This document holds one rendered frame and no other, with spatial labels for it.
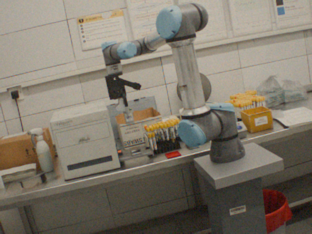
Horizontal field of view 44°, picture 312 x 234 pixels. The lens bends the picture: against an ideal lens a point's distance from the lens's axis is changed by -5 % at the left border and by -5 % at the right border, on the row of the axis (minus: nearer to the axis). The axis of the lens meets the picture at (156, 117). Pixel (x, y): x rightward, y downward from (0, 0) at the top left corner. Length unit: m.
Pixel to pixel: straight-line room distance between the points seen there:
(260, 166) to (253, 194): 0.19
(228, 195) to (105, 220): 1.27
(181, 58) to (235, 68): 1.24
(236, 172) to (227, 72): 1.25
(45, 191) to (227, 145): 0.87
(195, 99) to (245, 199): 0.48
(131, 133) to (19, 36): 0.91
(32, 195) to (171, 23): 1.04
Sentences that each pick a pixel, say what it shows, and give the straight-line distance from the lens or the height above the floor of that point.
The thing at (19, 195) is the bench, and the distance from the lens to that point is 1.95.
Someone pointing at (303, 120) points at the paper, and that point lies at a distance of 2.17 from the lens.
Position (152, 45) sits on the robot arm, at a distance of 1.79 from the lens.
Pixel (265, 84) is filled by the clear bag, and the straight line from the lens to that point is 2.63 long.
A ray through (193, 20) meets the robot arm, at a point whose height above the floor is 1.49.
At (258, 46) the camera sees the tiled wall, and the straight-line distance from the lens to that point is 2.73.
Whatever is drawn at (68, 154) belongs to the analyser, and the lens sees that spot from 1.91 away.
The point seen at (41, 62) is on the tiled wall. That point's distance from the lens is 2.49.
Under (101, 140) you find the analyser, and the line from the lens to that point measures 1.89.
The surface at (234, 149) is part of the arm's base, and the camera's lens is 1.63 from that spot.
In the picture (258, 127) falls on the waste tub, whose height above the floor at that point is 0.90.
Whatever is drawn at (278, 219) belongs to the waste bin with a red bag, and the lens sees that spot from 2.24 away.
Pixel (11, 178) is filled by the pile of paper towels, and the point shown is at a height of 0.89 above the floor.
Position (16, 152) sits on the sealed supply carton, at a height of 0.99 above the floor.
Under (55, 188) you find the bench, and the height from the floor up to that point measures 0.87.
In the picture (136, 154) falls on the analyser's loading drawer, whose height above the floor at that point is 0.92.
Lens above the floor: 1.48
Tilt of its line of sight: 12 degrees down
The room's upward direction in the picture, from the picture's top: 11 degrees counter-clockwise
